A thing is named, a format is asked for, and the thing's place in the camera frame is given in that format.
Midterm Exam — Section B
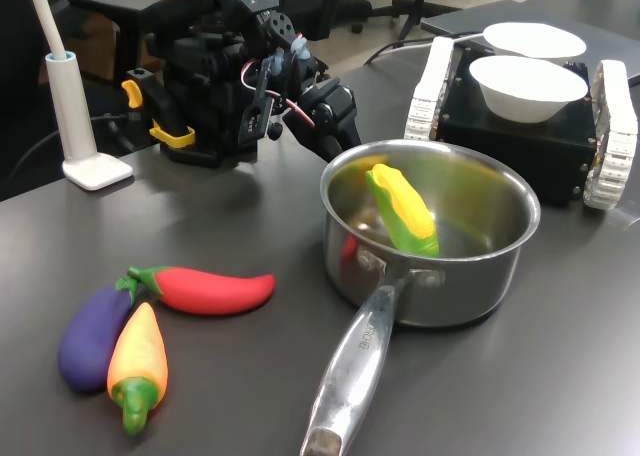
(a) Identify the orange toy carrot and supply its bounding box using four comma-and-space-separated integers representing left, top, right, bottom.
106, 301, 169, 437

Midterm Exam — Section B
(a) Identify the yellow green toy corn cob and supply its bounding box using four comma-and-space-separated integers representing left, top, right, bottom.
364, 163, 441, 258

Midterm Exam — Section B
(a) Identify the black office chair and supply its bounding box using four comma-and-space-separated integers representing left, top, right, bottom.
349, 0, 461, 42
49, 0, 176, 85

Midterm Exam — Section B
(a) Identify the black vehicle with white tracks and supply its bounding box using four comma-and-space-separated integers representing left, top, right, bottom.
403, 35, 640, 211

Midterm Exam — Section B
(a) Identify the black and yellow clamp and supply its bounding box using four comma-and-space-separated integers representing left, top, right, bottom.
121, 68, 197, 163

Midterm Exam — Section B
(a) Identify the white bowl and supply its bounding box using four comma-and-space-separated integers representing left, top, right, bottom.
468, 55, 589, 125
482, 21, 587, 61

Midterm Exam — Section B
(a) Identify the red toy chilli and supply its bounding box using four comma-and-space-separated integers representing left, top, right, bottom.
127, 264, 277, 317

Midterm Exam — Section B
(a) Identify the purple toy aubergine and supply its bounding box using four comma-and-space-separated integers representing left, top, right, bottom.
58, 275, 141, 393

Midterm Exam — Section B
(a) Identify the red white black servo wire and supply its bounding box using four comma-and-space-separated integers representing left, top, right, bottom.
239, 60, 317, 127

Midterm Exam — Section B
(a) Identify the thin white cable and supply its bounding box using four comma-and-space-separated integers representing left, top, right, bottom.
363, 31, 489, 67

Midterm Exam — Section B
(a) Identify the steel pan with long handle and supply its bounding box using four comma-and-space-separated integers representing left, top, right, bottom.
299, 139, 542, 456

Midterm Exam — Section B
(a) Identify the black power cable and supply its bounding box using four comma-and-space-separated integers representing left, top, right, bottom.
4, 113, 136, 187

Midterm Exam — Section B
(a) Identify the white post with flat foot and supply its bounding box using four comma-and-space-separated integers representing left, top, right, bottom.
24, 0, 135, 192

